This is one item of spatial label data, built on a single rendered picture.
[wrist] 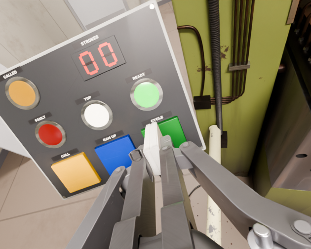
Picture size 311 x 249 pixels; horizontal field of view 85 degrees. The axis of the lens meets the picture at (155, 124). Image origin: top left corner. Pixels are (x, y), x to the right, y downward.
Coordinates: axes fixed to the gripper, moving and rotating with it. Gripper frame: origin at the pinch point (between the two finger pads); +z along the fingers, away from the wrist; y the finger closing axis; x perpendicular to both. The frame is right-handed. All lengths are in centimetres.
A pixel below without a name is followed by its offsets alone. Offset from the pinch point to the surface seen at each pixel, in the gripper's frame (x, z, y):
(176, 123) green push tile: -3.5, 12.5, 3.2
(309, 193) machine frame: -59, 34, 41
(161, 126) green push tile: -2.9, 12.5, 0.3
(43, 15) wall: 179, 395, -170
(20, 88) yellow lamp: 12.8, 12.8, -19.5
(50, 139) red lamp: 2.8, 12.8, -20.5
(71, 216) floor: -78, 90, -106
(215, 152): -32, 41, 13
